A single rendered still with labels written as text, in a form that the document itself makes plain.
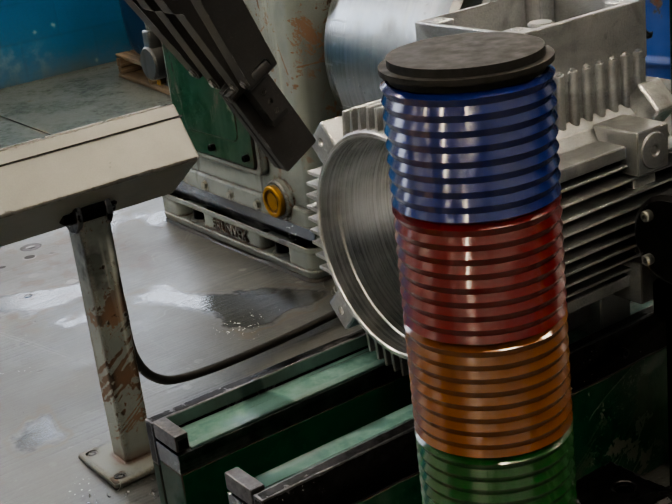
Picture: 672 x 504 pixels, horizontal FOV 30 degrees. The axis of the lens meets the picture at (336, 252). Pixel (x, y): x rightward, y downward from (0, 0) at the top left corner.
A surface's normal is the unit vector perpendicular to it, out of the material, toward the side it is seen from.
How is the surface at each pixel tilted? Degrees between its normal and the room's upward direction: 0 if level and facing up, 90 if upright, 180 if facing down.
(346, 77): 92
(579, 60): 90
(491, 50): 0
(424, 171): 66
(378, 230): 77
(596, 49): 90
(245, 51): 102
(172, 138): 54
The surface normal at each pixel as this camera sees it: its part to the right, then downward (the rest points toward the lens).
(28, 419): -0.11, -0.93
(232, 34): 0.69, 0.37
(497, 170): 0.11, -0.08
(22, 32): 0.59, 0.22
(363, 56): -0.81, 0.14
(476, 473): -0.36, -0.04
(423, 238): -0.66, -0.08
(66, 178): 0.41, -0.36
